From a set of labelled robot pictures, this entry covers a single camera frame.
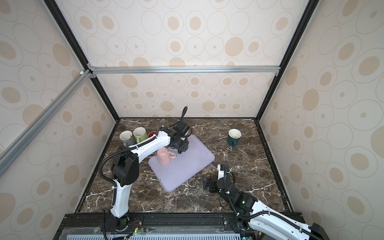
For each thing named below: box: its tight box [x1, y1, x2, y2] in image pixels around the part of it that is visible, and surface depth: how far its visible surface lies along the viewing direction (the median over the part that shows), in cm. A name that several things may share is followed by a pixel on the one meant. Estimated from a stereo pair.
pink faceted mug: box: [157, 147, 177, 165], surface depth 93 cm
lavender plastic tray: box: [148, 134, 216, 192], surface depth 96 cm
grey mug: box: [119, 130, 136, 148], surface depth 99 cm
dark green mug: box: [227, 128, 244, 147], surface depth 99 cm
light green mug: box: [133, 126, 148, 144], surface depth 101 cm
